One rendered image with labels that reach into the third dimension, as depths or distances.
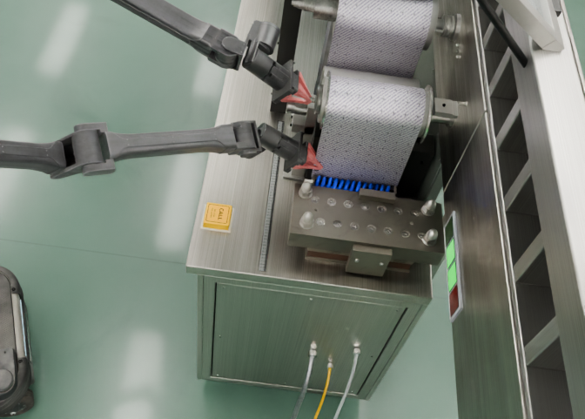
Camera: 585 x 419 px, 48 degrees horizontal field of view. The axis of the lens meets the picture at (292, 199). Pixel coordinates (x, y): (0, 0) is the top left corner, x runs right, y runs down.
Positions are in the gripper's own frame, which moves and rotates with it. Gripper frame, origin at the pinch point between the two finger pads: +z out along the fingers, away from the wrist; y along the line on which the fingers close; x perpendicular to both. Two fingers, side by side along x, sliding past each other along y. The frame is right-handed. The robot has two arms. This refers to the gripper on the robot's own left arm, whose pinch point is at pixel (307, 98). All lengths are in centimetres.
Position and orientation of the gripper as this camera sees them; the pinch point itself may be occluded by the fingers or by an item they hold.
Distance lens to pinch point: 166.8
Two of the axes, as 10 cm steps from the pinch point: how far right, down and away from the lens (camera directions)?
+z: 7.1, 4.2, 5.7
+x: 7.0, -3.8, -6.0
